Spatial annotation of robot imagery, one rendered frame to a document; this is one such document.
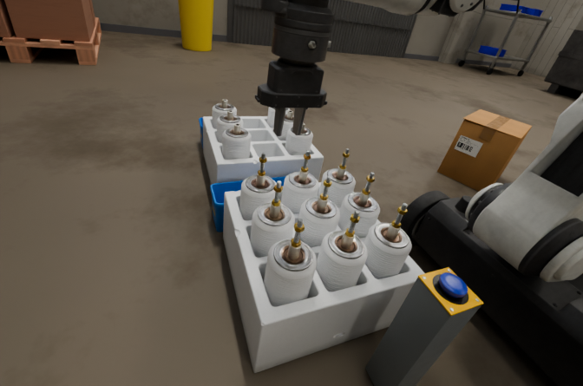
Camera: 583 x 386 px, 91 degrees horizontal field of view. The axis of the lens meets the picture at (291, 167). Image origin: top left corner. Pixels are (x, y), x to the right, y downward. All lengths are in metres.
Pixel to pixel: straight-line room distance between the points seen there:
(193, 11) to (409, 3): 2.99
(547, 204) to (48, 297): 1.07
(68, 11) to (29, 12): 0.21
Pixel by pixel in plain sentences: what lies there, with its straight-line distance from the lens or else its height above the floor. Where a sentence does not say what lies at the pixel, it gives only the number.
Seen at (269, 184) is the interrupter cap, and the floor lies 0.25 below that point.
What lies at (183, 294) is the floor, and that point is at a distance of 0.82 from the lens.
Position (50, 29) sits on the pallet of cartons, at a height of 0.23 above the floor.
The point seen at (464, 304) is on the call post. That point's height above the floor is 0.31.
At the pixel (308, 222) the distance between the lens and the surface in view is 0.67.
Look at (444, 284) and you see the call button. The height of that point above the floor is 0.33.
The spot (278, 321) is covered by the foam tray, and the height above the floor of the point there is 0.18.
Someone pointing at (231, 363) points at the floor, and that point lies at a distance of 0.73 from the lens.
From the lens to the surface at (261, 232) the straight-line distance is 0.63.
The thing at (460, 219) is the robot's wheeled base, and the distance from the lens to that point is 0.94.
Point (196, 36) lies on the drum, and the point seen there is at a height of 0.15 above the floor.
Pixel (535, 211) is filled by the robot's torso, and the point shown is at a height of 0.39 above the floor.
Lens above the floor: 0.67
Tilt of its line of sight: 31 degrees down
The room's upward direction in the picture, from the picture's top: 10 degrees clockwise
